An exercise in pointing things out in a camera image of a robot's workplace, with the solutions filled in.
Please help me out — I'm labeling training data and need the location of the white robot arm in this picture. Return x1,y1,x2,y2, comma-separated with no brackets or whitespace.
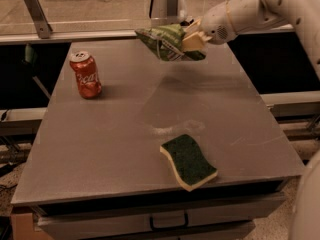
182,0,320,78

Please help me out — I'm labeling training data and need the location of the green and yellow sponge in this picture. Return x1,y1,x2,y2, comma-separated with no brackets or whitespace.
160,134,218,192

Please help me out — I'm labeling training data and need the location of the green jalapeno chip bag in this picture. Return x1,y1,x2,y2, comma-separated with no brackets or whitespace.
135,24,206,61

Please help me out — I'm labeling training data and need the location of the middle metal rail bracket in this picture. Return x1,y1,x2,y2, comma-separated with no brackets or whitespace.
167,0,178,17

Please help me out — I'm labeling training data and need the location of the grey drawer with black handle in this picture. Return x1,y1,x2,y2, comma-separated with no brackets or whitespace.
38,192,285,240

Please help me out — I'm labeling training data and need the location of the horizontal metal rail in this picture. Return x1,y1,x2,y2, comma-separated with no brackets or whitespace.
0,24,295,46

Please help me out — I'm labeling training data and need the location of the red soda can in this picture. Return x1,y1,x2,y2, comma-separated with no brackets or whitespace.
69,51,102,99

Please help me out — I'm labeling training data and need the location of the metal rail bracket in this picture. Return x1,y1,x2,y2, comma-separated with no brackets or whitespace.
24,0,52,39
167,0,178,17

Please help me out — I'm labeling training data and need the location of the left metal rail bracket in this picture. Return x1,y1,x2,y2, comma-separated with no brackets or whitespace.
24,0,52,39

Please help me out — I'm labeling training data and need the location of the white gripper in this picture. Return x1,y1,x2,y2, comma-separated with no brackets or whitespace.
182,1,239,52

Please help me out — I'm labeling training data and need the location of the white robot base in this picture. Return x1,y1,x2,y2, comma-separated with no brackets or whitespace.
288,151,320,240

